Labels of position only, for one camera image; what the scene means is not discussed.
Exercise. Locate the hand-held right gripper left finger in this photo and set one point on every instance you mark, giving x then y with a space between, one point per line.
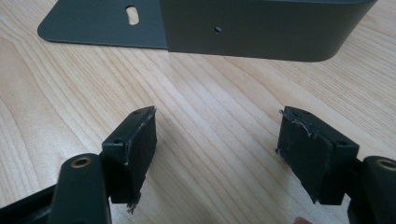
137 149

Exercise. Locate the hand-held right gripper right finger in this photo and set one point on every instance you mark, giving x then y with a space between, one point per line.
311 155

